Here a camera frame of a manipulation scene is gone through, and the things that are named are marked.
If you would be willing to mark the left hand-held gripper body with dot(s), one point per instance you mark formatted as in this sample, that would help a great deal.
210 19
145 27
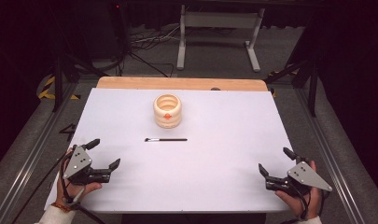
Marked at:
81 161

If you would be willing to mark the black triangular bracket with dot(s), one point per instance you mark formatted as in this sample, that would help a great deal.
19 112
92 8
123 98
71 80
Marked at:
70 130

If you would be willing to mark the black curtain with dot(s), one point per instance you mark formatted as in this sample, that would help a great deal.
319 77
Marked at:
15 62
354 77

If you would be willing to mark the aluminium floor rail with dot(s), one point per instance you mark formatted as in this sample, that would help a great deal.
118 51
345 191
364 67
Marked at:
25 168
329 149

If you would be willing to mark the black computer tower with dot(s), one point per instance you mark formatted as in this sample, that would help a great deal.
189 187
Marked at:
119 28

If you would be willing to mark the white metal stand frame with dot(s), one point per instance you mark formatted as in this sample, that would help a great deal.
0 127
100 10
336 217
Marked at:
221 20

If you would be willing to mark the person's right hand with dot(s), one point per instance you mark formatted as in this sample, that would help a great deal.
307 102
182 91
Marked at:
297 203

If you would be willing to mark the cream ribbed round holder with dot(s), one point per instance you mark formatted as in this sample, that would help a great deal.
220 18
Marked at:
167 119

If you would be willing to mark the yellow black floor tape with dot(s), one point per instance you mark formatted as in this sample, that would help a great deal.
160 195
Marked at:
45 93

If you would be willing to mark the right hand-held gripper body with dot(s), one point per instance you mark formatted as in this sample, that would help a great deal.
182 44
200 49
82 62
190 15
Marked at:
305 175

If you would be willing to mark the white table mat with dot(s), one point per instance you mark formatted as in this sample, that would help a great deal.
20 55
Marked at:
208 161

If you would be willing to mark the black pen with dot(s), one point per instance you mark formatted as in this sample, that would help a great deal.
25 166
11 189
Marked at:
169 139

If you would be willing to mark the person's left hand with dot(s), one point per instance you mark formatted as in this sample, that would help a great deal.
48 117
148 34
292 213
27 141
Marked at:
73 190

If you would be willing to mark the black metal stand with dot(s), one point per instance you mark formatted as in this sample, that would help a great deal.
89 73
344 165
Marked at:
312 87
57 84

